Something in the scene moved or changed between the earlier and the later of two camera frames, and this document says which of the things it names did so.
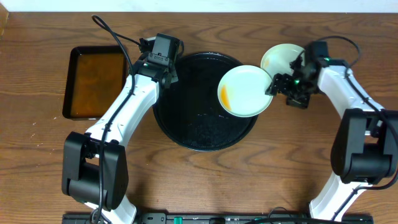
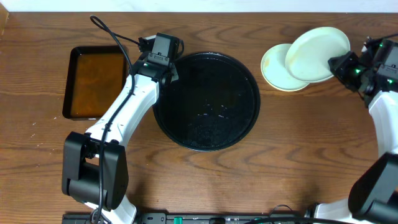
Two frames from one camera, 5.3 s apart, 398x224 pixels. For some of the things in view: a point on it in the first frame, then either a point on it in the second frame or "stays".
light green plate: x=278 y=58 stays
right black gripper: x=285 y=81 -> x=339 y=65
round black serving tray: x=189 y=112 stays
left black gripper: x=171 y=78 stays
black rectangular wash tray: x=94 y=76 stays
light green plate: x=241 y=91 -> x=307 y=56
